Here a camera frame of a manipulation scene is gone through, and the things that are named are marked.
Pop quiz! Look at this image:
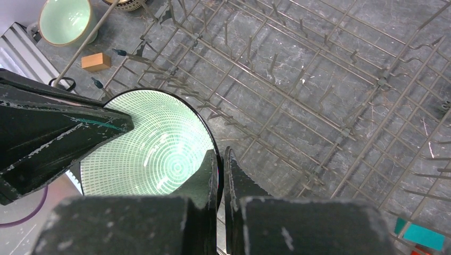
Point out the red toy block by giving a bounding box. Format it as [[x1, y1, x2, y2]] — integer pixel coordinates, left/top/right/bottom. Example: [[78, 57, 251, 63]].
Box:
[[410, 246, 432, 255]]

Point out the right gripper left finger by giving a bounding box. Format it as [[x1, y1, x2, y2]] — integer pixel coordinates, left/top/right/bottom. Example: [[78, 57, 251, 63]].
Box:
[[32, 150, 218, 254]]

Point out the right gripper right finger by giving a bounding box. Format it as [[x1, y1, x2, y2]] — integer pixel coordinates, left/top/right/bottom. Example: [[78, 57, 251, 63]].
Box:
[[224, 147, 395, 254]]

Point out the light green ribbed bowl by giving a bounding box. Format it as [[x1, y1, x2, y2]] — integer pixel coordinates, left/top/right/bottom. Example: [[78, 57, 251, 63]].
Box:
[[80, 89, 220, 208]]

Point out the dark brown banded bowl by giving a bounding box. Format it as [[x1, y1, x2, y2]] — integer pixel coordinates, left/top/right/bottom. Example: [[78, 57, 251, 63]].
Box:
[[115, 0, 146, 12]]

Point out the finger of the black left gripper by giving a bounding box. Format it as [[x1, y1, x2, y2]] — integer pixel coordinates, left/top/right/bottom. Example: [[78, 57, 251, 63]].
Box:
[[1, 69, 134, 205]]

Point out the grey wire dish rack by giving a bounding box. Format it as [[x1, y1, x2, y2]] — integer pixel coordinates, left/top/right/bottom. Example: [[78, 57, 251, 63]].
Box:
[[44, 1, 450, 254]]

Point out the teal toy block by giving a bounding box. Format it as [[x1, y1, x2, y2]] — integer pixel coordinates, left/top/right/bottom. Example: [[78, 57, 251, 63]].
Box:
[[401, 224, 445, 251]]

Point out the wooden block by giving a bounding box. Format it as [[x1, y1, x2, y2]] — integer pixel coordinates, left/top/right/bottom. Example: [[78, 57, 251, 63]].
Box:
[[81, 53, 111, 72]]

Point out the pale green bowl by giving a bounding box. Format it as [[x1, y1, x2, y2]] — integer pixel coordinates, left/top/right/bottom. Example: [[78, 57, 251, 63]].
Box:
[[38, 0, 97, 47]]

